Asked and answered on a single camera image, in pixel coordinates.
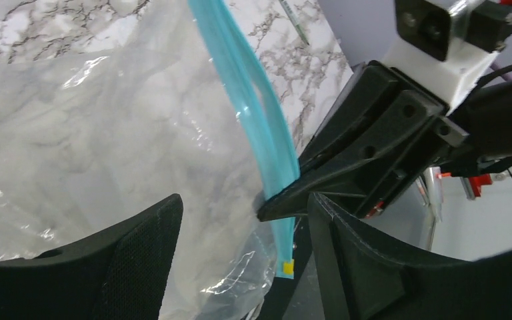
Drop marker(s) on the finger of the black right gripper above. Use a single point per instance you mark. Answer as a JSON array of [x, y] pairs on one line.
[[357, 176]]

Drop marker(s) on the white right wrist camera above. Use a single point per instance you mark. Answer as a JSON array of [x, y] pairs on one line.
[[446, 46]]

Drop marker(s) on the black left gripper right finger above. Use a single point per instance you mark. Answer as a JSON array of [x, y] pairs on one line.
[[364, 273]]

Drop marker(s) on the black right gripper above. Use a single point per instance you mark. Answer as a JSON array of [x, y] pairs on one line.
[[486, 118]]

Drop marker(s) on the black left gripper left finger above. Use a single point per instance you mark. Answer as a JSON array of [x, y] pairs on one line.
[[120, 272]]

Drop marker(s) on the green marker pen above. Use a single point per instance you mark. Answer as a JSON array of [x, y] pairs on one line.
[[294, 20]]

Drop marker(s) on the clear zip top bag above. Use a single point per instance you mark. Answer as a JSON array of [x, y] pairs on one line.
[[109, 107]]

